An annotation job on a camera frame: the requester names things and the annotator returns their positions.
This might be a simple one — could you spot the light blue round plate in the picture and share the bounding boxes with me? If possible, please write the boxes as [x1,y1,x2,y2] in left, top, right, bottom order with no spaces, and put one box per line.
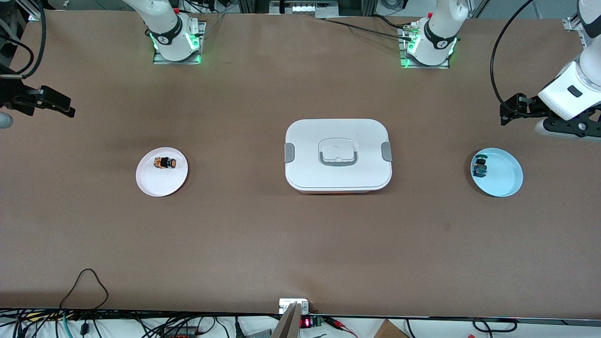
[470,148,524,198]

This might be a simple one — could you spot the pink round plate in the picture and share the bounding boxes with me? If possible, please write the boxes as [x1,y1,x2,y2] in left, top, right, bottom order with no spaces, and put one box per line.
[136,147,189,197]

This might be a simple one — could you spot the white lidded lunch box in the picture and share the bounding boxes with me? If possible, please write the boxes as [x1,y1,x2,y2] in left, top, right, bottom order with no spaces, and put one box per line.
[285,119,393,194]

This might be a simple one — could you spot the electronics unit with lights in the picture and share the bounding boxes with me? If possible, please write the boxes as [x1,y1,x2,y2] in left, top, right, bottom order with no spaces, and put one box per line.
[270,0,339,18]

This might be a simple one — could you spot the brown cardboard box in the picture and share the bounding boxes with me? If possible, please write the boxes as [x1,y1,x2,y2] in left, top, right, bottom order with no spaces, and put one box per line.
[373,319,410,338]

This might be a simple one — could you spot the red clip leads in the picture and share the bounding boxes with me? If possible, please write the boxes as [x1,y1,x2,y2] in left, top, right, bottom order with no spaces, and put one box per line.
[324,316,358,338]

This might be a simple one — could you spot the small white power box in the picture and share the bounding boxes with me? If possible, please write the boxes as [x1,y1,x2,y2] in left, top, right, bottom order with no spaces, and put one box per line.
[279,299,310,314]

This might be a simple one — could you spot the grey aluminium bar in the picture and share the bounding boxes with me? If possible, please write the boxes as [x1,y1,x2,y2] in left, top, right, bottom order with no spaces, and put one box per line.
[271,303,302,338]

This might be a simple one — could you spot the green and blue push-button switch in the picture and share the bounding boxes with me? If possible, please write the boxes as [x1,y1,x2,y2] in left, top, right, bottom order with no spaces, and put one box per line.
[472,154,489,178]

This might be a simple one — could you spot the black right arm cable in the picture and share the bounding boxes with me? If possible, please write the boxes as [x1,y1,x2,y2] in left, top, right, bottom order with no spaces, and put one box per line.
[0,0,47,79]

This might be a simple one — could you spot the aluminium frame post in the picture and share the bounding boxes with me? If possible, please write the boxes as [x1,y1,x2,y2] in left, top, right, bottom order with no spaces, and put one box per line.
[562,16,587,48]

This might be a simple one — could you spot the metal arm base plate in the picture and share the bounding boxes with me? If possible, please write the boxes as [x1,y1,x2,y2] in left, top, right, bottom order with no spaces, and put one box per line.
[398,26,451,69]
[153,21,207,65]

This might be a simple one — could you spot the black cable loop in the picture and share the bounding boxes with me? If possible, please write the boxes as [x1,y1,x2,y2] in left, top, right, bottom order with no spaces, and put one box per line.
[60,269,109,311]

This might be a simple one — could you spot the black cable across table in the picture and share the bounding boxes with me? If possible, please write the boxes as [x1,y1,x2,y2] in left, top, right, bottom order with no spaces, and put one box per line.
[322,14,416,43]

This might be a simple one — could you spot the tangled black cable bundle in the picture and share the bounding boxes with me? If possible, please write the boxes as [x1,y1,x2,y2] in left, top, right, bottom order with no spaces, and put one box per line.
[0,309,282,338]

